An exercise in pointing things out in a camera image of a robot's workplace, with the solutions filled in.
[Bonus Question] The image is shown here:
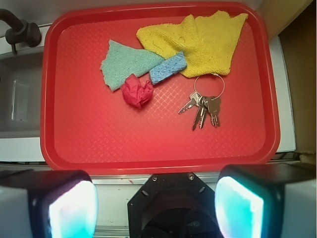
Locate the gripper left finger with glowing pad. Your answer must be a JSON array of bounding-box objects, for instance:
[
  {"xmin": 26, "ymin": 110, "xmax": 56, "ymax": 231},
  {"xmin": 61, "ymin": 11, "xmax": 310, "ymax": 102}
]
[{"xmin": 0, "ymin": 170, "xmax": 98, "ymax": 238}]

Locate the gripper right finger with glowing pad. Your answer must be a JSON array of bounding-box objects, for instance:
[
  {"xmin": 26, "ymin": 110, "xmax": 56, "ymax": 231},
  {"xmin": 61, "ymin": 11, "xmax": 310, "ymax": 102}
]
[{"xmin": 215, "ymin": 164, "xmax": 317, "ymax": 238}]

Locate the red plastic tray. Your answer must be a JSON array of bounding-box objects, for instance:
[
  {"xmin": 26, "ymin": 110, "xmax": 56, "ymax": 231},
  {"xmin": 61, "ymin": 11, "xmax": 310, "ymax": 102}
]
[{"xmin": 40, "ymin": 2, "xmax": 280, "ymax": 175}]

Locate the silver key right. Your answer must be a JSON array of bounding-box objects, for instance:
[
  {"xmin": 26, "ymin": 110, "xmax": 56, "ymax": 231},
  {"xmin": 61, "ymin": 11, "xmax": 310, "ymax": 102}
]
[{"xmin": 207, "ymin": 97, "xmax": 221, "ymax": 127}]

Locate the silver key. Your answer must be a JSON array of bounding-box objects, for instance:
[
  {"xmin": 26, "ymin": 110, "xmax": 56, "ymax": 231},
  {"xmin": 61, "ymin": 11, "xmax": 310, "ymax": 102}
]
[
  {"xmin": 192, "ymin": 96, "xmax": 208, "ymax": 131},
  {"xmin": 178, "ymin": 91, "xmax": 201, "ymax": 114},
  {"xmin": 207, "ymin": 97, "xmax": 221, "ymax": 127}
]

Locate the silver key middle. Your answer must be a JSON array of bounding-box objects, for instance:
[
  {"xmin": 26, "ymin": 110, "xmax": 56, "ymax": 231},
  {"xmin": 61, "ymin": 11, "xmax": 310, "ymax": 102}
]
[{"xmin": 192, "ymin": 96, "xmax": 208, "ymax": 131}]

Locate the silver key leftmost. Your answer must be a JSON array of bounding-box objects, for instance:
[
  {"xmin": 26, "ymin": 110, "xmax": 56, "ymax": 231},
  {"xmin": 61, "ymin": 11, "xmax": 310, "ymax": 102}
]
[{"xmin": 178, "ymin": 91, "xmax": 201, "ymax": 114}]

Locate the grey sink basin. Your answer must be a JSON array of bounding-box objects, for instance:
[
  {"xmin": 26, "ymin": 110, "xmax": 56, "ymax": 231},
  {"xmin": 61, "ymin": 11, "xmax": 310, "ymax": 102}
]
[{"xmin": 0, "ymin": 52, "xmax": 43, "ymax": 138}]

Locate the crumpled red paper ball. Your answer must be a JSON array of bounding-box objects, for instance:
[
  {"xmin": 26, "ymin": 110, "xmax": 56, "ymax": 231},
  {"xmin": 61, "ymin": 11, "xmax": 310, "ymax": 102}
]
[{"xmin": 120, "ymin": 74, "xmax": 154, "ymax": 109}]

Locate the blue sponge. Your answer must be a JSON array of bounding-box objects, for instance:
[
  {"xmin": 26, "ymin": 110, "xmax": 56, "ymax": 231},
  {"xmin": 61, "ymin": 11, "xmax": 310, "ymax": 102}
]
[{"xmin": 149, "ymin": 51, "xmax": 187, "ymax": 85}]

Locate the yellow knitted cloth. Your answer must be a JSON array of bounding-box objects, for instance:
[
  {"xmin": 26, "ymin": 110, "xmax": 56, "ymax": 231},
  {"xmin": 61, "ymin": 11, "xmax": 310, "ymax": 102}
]
[{"xmin": 136, "ymin": 10, "xmax": 248, "ymax": 78}]

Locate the green woven cloth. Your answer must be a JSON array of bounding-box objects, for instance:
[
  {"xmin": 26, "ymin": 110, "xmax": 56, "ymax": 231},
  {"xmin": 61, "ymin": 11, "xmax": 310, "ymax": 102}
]
[{"xmin": 100, "ymin": 40, "xmax": 164, "ymax": 92}]

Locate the dark metal faucet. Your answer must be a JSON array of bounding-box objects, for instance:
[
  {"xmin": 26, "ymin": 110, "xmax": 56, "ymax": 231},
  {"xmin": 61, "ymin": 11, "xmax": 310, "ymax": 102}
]
[{"xmin": 0, "ymin": 8, "xmax": 42, "ymax": 55}]

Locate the brown cardboard box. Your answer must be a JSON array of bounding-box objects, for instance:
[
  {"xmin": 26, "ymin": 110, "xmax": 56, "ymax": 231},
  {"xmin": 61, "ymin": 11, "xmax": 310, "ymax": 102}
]
[{"xmin": 279, "ymin": 0, "xmax": 317, "ymax": 164}]

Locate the silver key ring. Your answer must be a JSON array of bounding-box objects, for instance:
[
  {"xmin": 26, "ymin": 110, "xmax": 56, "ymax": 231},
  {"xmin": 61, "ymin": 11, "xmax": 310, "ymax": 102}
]
[{"xmin": 194, "ymin": 74, "xmax": 225, "ymax": 97}]

